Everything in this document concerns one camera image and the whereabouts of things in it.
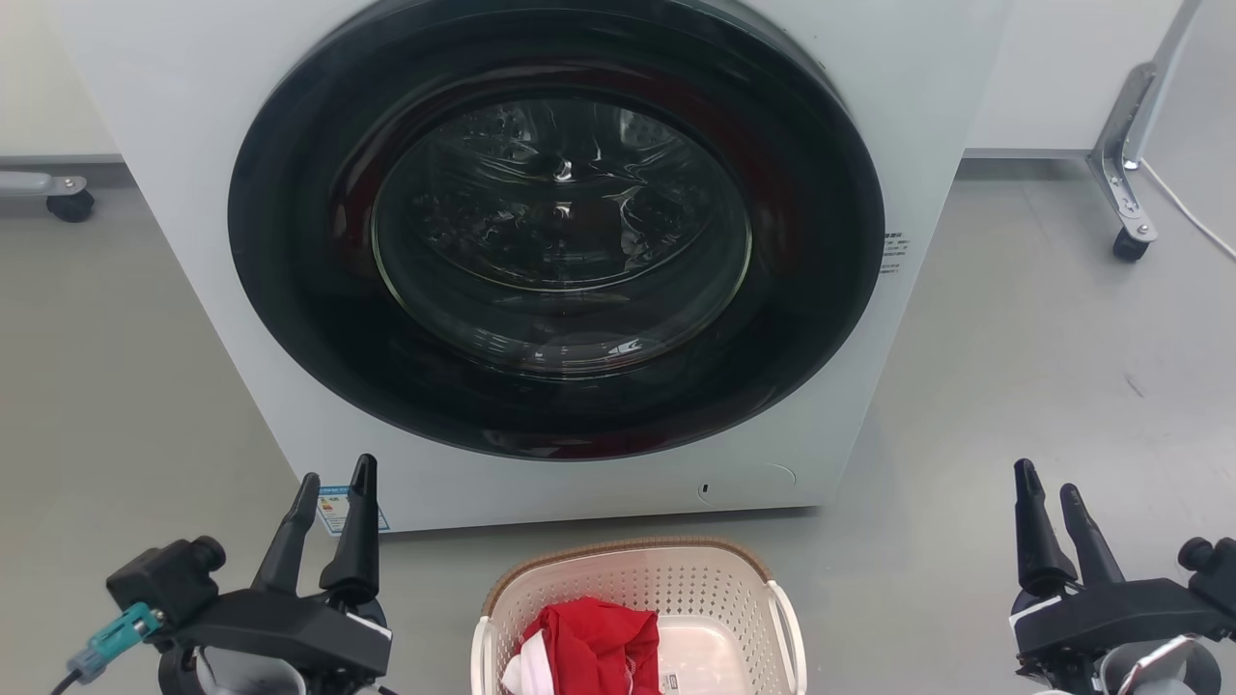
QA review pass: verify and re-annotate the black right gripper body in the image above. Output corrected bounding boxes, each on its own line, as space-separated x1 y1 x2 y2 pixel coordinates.
1009 577 1236 695

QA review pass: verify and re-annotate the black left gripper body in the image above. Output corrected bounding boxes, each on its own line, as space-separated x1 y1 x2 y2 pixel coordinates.
157 587 393 695

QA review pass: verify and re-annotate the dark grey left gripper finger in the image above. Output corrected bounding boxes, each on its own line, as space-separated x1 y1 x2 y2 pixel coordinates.
253 472 322 596
320 454 381 607

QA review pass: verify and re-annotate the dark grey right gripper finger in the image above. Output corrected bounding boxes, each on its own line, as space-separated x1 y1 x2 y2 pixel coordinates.
1013 459 1079 597
1059 483 1127 588

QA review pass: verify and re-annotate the white perforated laundry basket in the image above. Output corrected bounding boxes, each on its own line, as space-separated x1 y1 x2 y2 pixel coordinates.
470 537 808 695

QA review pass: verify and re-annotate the blue energy label sticker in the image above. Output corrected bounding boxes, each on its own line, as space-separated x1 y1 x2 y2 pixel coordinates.
317 485 390 537

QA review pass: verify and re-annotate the white garment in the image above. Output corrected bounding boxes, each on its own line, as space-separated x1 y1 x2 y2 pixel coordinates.
500 632 551 695

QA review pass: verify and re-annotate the red garment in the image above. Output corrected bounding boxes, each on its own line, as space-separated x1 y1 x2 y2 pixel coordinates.
521 597 662 695

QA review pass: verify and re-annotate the black round washer door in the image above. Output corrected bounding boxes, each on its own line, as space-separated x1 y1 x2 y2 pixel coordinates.
228 0 886 461

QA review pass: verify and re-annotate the white front-load washing machine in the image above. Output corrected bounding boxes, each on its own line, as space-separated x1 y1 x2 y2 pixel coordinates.
58 0 1015 534

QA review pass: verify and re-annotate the white partition panel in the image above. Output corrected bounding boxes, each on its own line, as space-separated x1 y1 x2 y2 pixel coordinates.
0 0 123 165
964 0 1185 160

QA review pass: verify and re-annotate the teal cable connector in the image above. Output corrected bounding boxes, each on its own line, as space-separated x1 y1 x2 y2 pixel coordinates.
68 602 163 684

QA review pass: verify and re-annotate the white floor cable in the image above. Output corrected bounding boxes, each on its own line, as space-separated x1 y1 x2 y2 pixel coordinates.
1125 159 1236 262

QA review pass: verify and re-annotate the tall grey metal frame leg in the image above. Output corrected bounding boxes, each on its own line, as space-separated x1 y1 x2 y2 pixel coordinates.
1088 0 1204 242

